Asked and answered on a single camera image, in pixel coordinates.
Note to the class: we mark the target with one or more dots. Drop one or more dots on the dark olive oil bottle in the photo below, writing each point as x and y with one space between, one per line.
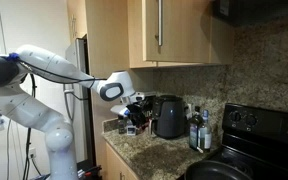
194 131

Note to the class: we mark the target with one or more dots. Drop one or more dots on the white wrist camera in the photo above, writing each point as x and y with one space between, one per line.
119 110

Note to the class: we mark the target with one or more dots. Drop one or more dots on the white backsplash outlet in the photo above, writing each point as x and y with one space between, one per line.
188 110

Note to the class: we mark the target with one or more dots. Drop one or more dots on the wooden upper cabinet body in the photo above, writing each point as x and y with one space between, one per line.
222 46

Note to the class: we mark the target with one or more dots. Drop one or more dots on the small dark spice jar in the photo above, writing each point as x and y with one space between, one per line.
121 127

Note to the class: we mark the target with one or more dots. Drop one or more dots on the tall wooden side panel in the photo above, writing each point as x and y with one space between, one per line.
107 40

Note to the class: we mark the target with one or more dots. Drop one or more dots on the black electric stove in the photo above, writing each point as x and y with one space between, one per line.
264 133

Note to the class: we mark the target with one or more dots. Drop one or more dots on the wooden lower cabinet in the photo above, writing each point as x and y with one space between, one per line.
115 166

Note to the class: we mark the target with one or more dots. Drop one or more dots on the stainless steel refrigerator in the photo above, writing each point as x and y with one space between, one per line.
80 56

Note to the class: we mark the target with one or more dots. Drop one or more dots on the small wooden cabinet door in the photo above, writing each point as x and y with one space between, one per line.
77 20

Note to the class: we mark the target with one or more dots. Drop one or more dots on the black frying pan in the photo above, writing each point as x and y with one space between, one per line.
214 171

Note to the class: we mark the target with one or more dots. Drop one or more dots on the white wall outlet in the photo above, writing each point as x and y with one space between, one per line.
32 152

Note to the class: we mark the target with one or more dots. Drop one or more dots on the clear bottle with blue cap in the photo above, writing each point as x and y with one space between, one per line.
205 136

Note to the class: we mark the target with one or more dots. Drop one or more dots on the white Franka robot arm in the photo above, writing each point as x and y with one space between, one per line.
44 63

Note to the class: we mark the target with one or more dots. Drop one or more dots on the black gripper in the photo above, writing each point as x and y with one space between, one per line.
135 111

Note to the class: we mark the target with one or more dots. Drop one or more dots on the black microwave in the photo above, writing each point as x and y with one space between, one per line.
250 11

